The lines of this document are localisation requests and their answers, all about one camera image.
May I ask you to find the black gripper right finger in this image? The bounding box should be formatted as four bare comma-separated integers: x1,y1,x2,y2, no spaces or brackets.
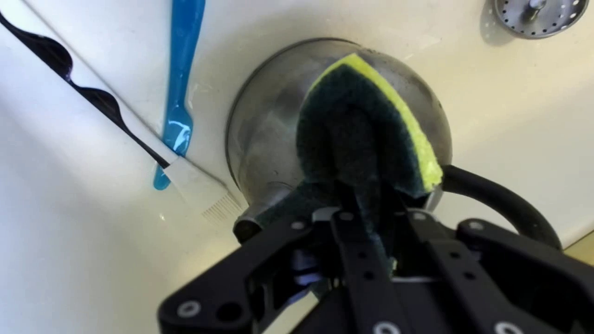
376,209,594,334

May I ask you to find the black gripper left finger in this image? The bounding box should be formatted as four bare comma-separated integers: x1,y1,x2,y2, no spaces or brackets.
156,209,410,334

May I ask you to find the steel kettle with black handle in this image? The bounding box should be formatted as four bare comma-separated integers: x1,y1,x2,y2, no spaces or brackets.
224,36,566,252

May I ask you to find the yellow sponge with green scrubber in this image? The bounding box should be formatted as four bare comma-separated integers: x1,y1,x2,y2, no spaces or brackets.
293,51,445,274

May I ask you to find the white ceramic sink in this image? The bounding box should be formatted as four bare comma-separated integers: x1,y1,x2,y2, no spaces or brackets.
0,0,594,334

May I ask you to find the blue plastic utensil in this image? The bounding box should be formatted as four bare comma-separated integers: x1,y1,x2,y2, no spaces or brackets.
150,0,207,192

